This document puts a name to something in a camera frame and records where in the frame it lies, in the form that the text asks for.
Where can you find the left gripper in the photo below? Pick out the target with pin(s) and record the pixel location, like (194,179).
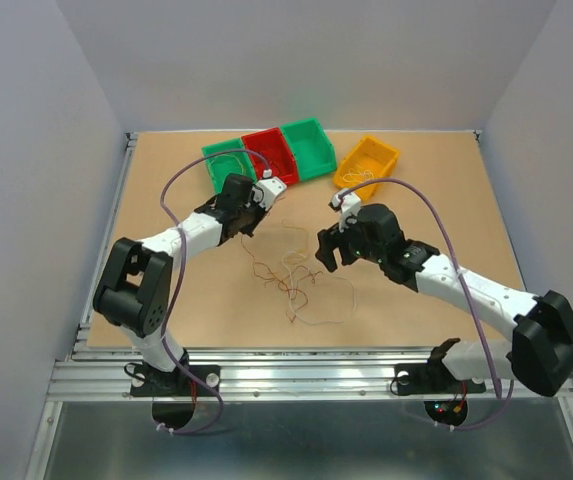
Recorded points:
(260,214)

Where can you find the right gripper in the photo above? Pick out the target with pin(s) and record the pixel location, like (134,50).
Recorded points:
(331,239)

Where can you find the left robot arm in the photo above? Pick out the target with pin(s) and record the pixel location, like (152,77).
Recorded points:
(133,292)

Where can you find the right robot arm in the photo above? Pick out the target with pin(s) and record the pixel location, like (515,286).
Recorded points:
(536,348)

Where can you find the left green bin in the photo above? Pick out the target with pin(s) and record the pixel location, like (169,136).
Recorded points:
(229,160)

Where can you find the green bin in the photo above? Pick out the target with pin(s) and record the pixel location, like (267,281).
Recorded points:
(312,150)
(229,160)

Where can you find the red bin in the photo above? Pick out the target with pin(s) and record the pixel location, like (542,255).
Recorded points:
(272,145)

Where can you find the right green bin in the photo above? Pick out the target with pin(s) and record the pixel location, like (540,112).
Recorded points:
(312,150)

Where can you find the yellow bin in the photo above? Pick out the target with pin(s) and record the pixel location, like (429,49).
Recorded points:
(369,159)

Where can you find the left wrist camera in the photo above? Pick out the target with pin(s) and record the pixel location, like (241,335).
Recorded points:
(268,191)

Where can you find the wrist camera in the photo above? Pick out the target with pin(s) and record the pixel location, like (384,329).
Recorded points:
(347,205)
(268,191)

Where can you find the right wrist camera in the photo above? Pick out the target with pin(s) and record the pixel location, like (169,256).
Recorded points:
(347,205)

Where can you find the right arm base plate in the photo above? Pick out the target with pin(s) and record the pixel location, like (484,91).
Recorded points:
(425,379)

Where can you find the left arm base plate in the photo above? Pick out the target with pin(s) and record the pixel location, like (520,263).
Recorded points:
(147,382)

